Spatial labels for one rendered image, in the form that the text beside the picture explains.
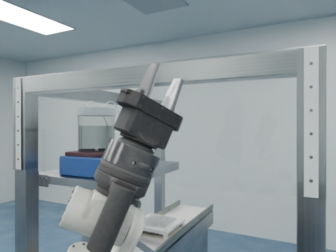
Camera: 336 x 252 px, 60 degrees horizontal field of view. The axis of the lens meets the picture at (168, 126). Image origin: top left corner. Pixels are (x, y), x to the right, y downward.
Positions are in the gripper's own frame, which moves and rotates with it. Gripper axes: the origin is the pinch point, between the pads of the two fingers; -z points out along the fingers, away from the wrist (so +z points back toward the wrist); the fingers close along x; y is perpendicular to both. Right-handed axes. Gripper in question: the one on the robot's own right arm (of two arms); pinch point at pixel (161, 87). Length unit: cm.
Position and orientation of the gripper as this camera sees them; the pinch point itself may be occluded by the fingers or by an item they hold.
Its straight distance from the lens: 49.5
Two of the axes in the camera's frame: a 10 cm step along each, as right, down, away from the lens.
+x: -7.1, -3.8, -5.9
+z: -3.8, 9.2, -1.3
